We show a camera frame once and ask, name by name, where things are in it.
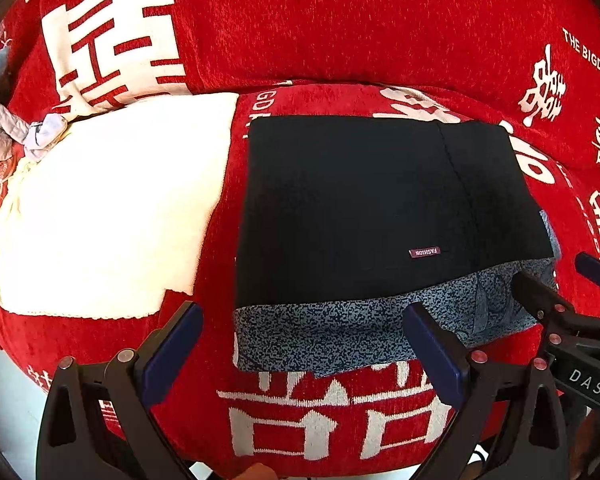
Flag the black pants with grey lining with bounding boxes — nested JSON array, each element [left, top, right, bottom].
[[231, 116, 562, 376]]

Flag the red printed cushion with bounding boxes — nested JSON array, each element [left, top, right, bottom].
[[37, 0, 600, 171]]

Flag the red printed sofa cover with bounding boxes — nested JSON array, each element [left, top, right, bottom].
[[0, 80, 600, 478]]

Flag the pale lilac garment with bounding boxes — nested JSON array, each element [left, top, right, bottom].
[[0, 104, 72, 163]]

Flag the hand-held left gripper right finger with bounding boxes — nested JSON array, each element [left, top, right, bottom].
[[402, 302, 571, 480]]

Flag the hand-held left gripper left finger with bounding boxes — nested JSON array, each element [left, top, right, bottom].
[[37, 301, 204, 480]]

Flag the white fleece cloth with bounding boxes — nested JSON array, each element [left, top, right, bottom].
[[0, 92, 241, 321]]

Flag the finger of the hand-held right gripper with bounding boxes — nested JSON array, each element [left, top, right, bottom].
[[511, 270, 600, 358], [575, 252, 600, 295]]

